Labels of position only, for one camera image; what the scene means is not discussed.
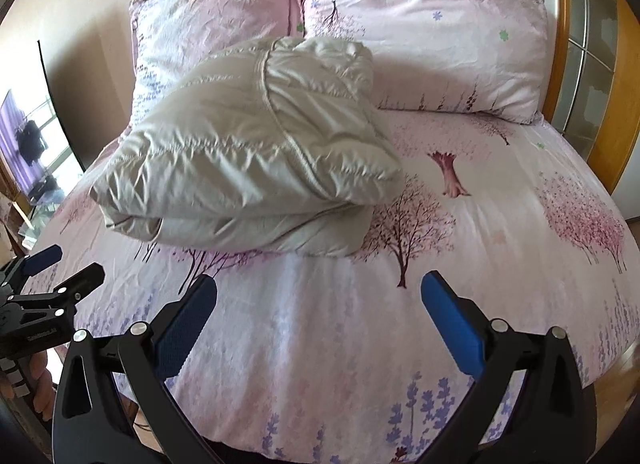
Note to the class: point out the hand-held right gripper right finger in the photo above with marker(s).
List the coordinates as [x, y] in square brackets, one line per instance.
[450, 319]

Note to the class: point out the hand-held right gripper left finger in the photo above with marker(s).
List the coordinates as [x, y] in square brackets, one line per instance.
[185, 324]

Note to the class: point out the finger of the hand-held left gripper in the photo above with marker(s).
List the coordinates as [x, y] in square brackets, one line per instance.
[80, 281]
[42, 258]

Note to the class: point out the cream puffer jacket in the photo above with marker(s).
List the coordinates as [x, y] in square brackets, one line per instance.
[240, 154]

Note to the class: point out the person's left hand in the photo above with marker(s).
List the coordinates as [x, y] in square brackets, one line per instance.
[41, 379]

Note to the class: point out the bed with floral sheet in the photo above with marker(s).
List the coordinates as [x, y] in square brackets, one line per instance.
[360, 304]

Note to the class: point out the pink floral pillow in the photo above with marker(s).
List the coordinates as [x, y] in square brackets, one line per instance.
[200, 19]
[430, 34]

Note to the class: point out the wooden headboard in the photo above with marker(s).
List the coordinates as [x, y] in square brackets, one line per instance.
[585, 44]

